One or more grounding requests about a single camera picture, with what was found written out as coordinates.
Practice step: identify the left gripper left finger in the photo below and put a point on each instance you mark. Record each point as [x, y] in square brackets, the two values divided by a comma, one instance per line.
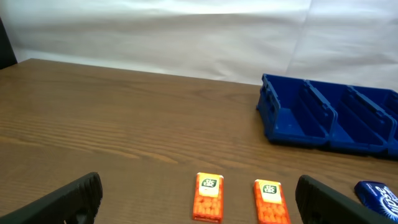
[74, 199]

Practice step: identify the orange candy box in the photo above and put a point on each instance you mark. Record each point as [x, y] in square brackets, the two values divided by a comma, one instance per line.
[207, 202]
[272, 208]

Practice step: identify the blue candy pack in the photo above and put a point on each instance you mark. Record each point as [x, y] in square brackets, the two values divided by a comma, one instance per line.
[379, 199]

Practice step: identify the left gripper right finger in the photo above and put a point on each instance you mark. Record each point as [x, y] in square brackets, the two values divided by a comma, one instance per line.
[320, 205]

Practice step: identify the blue tray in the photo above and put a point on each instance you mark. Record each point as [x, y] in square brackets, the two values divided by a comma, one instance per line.
[292, 124]

